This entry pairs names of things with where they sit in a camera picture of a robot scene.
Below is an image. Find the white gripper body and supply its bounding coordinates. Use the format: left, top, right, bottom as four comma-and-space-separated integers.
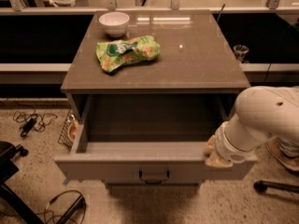
214, 121, 255, 163

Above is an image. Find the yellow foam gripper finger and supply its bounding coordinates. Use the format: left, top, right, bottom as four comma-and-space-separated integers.
203, 135, 215, 156
205, 155, 233, 168

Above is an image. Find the grey top drawer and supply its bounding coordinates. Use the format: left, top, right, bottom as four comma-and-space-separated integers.
54, 93, 259, 185

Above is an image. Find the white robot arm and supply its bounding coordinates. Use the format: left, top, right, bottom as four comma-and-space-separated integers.
203, 86, 299, 168

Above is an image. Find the grey drawer cabinet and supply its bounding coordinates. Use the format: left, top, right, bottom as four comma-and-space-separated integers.
60, 9, 252, 189

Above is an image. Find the black chair leg right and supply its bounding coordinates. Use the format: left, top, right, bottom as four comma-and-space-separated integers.
253, 180, 299, 193

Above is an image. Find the tan shoe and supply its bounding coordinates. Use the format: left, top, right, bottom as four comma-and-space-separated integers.
265, 138, 299, 172

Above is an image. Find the person's trouser leg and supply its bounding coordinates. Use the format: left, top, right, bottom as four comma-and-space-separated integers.
278, 139, 299, 158

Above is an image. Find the clear glass cup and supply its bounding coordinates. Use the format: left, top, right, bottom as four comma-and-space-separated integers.
233, 45, 249, 63

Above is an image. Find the green chip bag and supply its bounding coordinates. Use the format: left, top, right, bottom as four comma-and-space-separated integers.
95, 35, 161, 73

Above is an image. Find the blue tape cross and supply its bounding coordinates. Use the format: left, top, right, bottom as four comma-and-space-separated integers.
63, 179, 70, 186

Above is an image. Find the white bowl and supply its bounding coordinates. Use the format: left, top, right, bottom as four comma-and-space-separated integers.
98, 12, 130, 37

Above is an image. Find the black chair base left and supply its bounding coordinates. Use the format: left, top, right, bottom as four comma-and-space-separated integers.
0, 141, 44, 224

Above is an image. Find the wire basket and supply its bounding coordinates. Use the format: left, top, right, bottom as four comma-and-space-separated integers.
58, 110, 78, 149

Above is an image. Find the black cable on floor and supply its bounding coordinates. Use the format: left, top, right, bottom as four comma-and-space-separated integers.
36, 189, 87, 224

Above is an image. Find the black power adapter cable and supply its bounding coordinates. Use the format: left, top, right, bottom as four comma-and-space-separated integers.
12, 105, 59, 138

